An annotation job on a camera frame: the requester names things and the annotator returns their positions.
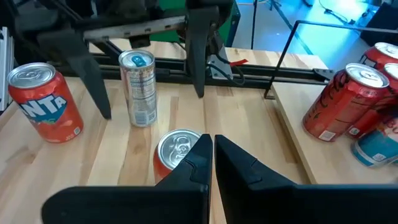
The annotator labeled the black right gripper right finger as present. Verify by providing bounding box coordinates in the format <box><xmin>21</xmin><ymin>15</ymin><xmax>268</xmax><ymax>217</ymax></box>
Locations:
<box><xmin>214</xmin><ymin>134</ymin><xmax>398</xmax><ymax>224</ymax></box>

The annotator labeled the red cable tie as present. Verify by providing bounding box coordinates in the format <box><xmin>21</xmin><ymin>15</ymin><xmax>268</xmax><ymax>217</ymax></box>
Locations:
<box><xmin>229</xmin><ymin>58</ymin><xmax>249</xmax><ymax>68</ymax></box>

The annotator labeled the black floor case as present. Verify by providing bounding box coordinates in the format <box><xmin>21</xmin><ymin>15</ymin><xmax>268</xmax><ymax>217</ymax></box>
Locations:
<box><xmin>359</xmin><ymin>2</ymin><xmax>398</xmax><ymax>47</ymax></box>

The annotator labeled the red Fanta can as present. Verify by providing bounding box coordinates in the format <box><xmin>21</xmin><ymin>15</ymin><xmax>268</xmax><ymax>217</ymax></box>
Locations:
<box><xmin>152</xmin><ymin>129</ymin><xmax>202</xmax><ymax>184</ymax></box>

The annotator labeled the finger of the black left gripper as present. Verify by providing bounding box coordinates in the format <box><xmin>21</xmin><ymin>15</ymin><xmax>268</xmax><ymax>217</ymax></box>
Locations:
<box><xmin>185</xmin><ymin>5</ymin><xmax>220</xmax><ymax>99</ymax></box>
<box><xmin>36</xmin><ymin>29</ymin><xmax>113</xmax><ymax>121</ymax></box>

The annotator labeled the black aluminium table frame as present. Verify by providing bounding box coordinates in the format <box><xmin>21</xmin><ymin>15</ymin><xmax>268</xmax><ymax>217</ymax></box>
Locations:
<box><xmin>49</xmin><ymin>54</ymin><xmax>336</xmax><ymax>91</ymax></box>

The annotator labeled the silver metal bracket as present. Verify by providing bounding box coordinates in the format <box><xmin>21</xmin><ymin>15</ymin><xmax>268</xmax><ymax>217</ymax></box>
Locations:
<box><xmin>207</xmin><ymin>43</ymin><xmax>234</xmax><ymax>80</ymax></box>

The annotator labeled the Coca-Cola can black script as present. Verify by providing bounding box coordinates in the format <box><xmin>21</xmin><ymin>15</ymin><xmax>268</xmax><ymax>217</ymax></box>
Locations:
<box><xmin>302</xmin><ymin>62</ymin><xmax>390</xmax><ymax>142</ymax></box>

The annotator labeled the red soda can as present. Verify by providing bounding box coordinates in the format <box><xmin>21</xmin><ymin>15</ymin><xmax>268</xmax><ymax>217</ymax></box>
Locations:
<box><xmin>345</xmin><ymin>62</ymin><xmax>398</xmax><ymax>140</ymax></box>
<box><xmin>6</xmin><ymin>62</ymin><xmax>85</xmax><ymax>144</ymax></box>

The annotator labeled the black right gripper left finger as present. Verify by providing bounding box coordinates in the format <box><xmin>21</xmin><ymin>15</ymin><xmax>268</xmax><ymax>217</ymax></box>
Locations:
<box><xmin>42</xmin><ymin>133</ymin><xmax>214</xmax><ymax>224</ymax></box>

